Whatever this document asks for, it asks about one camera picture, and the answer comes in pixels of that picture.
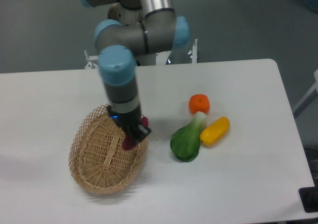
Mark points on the white frame at right edge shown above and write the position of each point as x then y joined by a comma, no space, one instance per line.
307,98

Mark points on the woven wicker basket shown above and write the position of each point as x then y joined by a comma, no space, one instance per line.
97,161

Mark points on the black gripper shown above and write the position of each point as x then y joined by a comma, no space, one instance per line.
130,123

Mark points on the orange tangerine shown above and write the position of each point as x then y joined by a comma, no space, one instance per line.
199,103

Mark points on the black device at table edge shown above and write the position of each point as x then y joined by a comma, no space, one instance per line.
309,199

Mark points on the green bok choy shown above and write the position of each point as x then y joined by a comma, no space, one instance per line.
185,142

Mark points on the purple sweet potato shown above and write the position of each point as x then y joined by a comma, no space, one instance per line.
128,143

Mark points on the white mounting frame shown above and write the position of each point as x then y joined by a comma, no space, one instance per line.
162,58

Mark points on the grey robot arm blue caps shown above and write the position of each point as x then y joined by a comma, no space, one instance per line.
139,28

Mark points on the yellow bell pepper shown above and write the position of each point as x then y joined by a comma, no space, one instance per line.
215,132

